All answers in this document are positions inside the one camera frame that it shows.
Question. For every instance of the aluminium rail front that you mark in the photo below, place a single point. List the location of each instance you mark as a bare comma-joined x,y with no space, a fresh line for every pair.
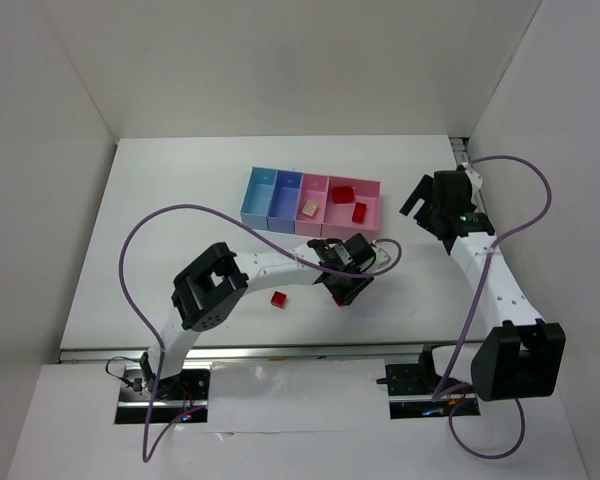
199,353

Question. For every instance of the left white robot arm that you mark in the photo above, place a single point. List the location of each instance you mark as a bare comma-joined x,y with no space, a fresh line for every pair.
208,289

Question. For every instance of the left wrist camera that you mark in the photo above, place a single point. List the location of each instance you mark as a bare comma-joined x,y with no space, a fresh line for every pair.
382,258

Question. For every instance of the aluminium rail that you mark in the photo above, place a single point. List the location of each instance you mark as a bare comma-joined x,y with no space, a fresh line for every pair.
459,149
199,353

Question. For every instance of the light blue bin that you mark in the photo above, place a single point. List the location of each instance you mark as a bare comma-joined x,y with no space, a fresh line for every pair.
257,198

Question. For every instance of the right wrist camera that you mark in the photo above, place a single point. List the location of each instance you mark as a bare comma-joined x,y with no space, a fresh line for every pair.
474,177

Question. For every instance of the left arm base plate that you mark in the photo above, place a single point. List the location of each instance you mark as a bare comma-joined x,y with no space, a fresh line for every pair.
189,393

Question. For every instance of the red rounded lego brick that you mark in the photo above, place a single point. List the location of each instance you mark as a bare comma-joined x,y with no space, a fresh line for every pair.
344,194

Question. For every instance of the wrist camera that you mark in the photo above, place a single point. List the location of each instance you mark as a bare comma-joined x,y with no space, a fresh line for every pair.
474,177
382,258

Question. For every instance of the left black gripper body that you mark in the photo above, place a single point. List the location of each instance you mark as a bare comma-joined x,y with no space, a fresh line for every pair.
348,290

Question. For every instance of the small pink bin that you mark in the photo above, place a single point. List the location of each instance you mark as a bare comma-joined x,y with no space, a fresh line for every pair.
313,187

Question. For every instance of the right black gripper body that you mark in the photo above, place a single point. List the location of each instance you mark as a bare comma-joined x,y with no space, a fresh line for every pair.
425,210

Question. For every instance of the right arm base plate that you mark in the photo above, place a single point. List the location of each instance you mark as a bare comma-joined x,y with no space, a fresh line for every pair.
410,395

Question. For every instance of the small red lego brick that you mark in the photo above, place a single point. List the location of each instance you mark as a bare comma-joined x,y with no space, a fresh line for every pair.
279,299

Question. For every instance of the aluminium rail right side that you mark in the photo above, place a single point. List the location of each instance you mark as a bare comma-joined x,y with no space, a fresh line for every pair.
459,149

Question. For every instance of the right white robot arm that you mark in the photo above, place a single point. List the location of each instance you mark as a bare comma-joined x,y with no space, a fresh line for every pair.
521,354

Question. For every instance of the white lego brick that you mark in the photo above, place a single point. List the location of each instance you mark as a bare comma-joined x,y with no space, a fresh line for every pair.
310,208

